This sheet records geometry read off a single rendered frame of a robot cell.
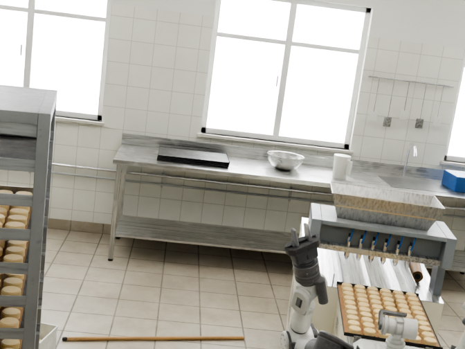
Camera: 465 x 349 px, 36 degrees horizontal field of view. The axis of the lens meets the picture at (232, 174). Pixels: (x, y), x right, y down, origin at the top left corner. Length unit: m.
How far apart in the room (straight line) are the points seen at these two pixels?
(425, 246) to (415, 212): 0.21
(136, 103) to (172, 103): 0.32
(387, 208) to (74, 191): 3.75
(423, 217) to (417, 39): 3.29
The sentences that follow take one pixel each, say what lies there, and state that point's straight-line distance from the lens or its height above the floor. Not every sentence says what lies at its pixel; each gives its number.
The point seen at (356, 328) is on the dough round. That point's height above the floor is 0.92.
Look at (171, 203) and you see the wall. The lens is 6.67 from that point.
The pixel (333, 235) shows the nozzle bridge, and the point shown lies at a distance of 3.70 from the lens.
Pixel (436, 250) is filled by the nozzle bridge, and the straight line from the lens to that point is 3.78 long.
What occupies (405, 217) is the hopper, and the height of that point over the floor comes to 1.24.
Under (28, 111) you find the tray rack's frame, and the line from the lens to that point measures 1.78.
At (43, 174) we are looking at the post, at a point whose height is 1.67.
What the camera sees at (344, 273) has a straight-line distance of 3.74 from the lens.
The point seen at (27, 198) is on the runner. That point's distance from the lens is 1.85.
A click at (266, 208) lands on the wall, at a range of 6.72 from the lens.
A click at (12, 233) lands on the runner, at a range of 1.88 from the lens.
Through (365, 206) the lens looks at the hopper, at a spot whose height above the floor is 1.27.
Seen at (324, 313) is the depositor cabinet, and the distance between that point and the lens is 3.75.
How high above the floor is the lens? 2.09
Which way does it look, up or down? 12 degrees down
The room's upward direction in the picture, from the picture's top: 7 degrees clockwise
